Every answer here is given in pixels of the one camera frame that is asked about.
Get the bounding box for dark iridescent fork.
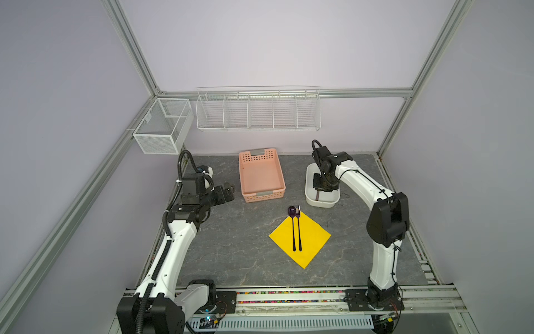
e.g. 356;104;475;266
296;206;303;251

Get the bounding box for purple iridescent spoon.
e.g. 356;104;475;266
288;205;296;252

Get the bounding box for yellow paper napkin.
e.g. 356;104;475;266
269;212;331;269

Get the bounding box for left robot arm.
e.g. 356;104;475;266
116;150;234;333

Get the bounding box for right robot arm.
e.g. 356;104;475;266
307;139;410;310

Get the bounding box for white plastic tray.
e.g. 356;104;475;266
305;164;340;209

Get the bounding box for pink perforated plastic basket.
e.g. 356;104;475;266
239;148;286;203

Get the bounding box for green circuit board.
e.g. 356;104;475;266
198;317;219;329

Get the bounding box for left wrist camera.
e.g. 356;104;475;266
197;165;214;177

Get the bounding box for white wire wall rack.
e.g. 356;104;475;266
196;86;322;132

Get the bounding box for white mesh wall basket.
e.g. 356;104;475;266
133;98;194;155

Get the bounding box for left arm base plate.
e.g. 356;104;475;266
196;291;237;315

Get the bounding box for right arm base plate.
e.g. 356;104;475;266
343;288;405;312

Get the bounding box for white slotted cable duct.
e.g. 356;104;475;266
189;315;375;333

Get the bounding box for aluminium mounting rail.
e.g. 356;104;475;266
114;284;468;320

